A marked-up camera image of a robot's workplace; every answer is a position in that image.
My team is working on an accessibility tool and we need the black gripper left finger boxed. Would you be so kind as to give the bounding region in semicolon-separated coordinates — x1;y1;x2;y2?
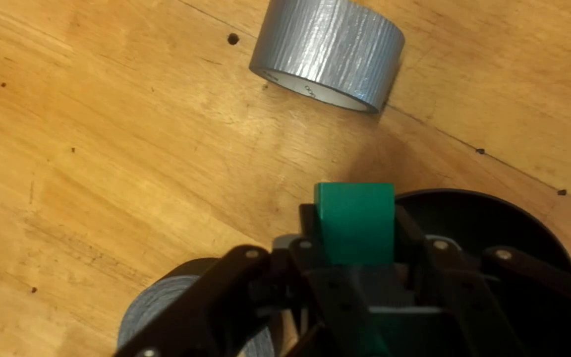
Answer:
113;204;374;357

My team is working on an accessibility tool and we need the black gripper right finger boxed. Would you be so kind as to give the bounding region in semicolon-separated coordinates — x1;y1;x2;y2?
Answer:
390;204;571;357

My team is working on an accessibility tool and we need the small green block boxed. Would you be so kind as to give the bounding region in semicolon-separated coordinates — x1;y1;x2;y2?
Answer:
313;183;396;270

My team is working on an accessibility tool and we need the black bowl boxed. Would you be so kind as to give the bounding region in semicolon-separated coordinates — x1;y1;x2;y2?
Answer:
392;189;571;280

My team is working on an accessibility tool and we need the black tape roll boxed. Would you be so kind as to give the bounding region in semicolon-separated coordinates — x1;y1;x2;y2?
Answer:
115;256;281;357

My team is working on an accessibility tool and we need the silver duct tape roll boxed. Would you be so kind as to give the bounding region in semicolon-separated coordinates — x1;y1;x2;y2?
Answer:
248;0;406;115

